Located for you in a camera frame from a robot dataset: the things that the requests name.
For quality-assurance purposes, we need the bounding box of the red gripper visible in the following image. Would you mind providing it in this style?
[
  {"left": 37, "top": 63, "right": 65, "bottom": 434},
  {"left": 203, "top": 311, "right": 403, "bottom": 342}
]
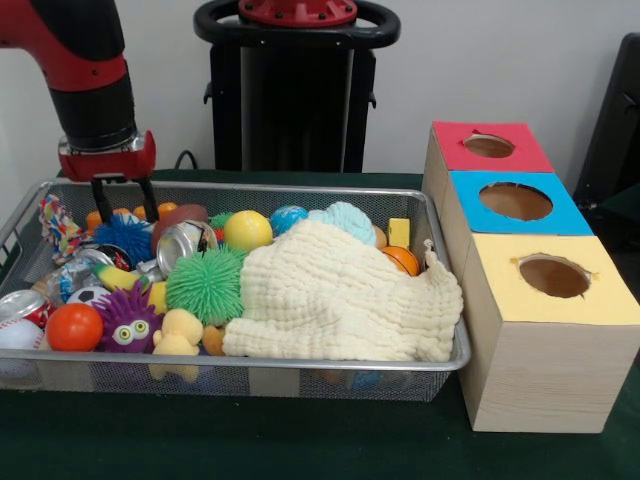
[{"left": 58, "top": 130, "right": 161, "bottom": 225}]

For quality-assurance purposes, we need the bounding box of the multicoloured rope toy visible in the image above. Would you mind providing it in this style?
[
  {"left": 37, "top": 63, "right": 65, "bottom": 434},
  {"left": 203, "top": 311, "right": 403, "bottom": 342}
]
[{"left": 38, "top": 194, "right": 91, "bottom": 266}]

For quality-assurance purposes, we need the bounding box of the silver mesh bin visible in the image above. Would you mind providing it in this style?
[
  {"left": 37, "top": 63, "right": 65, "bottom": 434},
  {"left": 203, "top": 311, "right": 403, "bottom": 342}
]
[{"left": 0, "top": 178, "right": 472, "bottom": 404}]

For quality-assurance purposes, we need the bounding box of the wooden three-hole box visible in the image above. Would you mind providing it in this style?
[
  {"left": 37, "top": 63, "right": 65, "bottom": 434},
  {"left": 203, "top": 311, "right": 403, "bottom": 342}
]
[{"left": 421, "top": 120, "right": 640, "bottom": 434}]

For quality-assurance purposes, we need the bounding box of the blue spiky rubber ball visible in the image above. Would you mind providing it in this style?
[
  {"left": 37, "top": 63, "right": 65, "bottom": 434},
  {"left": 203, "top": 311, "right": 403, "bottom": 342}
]
[{"left": 91, "top": 214, "right": 155, "bottom": 265}]

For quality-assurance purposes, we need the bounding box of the brown toy football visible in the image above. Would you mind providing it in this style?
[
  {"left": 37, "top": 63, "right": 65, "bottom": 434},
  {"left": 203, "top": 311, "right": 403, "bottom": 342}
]
[{"left": 149, "top": 203, "right": 209, "bottom": 256}]

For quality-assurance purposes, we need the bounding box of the green spiky rubber ball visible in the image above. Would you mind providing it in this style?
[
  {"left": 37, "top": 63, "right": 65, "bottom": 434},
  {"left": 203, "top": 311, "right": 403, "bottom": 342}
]
[{"left": 165, "top": 247, "right": 247, "bottom": 327}]

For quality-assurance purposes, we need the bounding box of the purple spiky monster toy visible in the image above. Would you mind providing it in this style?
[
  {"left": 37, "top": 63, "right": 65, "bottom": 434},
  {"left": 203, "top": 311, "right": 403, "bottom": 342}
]
[{"left": 92, "top": 285, "right": 165, "bottom": 355}]

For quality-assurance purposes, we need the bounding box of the yellow smooth ball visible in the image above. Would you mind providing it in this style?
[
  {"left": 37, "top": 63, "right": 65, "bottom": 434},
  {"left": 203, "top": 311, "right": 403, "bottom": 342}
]
[{"left": 222, "top": 209, "right": 274, "bottom": 251}]

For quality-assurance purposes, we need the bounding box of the orange smooth ball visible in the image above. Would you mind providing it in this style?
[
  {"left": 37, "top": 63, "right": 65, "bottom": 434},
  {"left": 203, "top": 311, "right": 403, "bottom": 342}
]
[{"left": 45, "top": 302, "right": 105, "bottom": 352}]

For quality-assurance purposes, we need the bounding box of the yellow plush duck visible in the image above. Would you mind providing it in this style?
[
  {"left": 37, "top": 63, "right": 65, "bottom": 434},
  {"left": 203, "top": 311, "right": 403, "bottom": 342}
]
[{"left": 152, "top": 308, "right": 205, "bottom": 357}]

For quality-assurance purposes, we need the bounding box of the white baseball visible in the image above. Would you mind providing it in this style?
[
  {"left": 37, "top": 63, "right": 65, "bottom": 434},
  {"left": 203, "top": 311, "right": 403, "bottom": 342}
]
[{"left": 0, "top": 317, "right": 46, "bottom": 351}]

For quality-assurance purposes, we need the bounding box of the cream muslin cloth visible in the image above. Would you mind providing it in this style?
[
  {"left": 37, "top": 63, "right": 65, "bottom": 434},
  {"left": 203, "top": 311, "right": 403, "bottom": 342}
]
[{"left": 222, "top": 219, "right": 465, "bottom": 364}]

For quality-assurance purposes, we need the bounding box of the light blue fluffy cloth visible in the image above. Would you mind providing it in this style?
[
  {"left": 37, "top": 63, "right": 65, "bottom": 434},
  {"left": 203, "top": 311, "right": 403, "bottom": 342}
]
[{"left": 307, "top": 201, "right": 378, "bottom": 248}]

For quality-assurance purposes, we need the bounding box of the dark green table cloth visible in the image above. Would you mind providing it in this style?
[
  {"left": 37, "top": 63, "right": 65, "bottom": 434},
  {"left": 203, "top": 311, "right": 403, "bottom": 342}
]
[
  {"left": 0, "top": 168, "right": 640, "bottom": 480},
  {"left": 594, "top": 183, "right": 640, "bottom": 241}
]

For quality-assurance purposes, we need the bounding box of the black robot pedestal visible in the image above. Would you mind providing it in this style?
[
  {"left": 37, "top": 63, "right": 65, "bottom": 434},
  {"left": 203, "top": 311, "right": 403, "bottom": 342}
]
[{"left": 193, "top": 0, "right": 401, "bottom": 174}]

